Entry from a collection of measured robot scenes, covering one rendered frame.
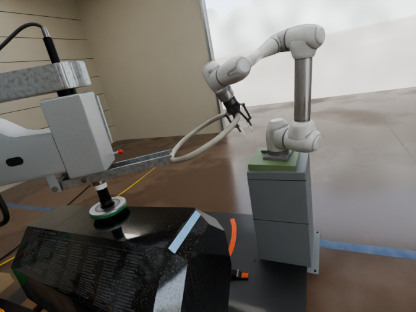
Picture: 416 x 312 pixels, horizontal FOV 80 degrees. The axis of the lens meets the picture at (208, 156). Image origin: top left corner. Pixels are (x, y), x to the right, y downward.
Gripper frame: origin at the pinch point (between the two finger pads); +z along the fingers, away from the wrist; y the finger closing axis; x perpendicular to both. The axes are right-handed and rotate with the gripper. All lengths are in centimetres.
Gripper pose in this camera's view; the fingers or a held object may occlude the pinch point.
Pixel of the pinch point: (246, 129)
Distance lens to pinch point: 143.6
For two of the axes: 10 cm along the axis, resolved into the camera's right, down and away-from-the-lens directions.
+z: 5.4, 7.8, 3.2
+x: -0.9, 4.3, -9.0
